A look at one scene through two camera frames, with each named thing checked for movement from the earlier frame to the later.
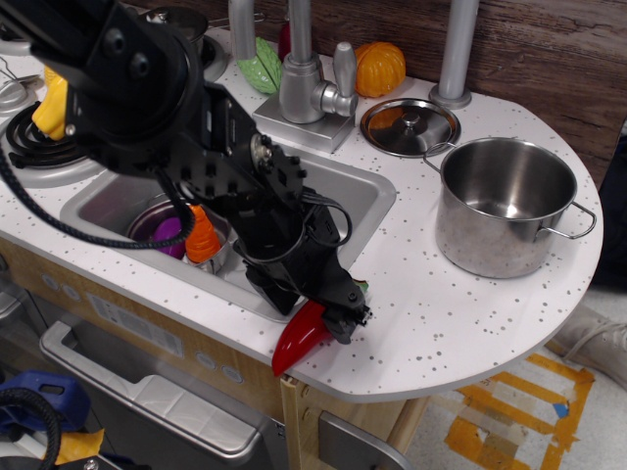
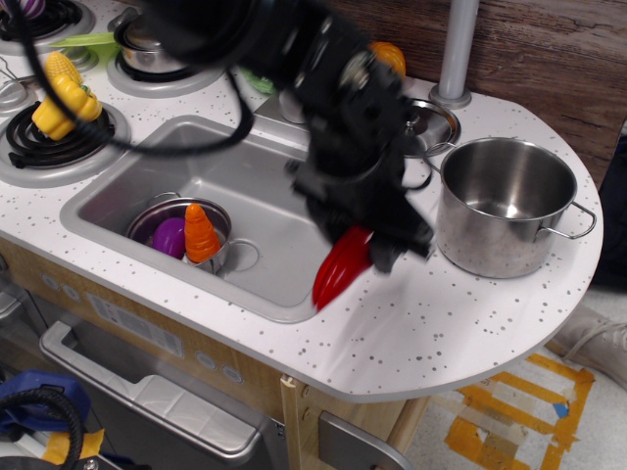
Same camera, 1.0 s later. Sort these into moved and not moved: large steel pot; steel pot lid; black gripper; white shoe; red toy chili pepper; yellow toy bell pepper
Moved: black gripper; red toy chili pepper
Not moved: steel pot lid; yellow toy bell pepper; large steel pot; white shoe
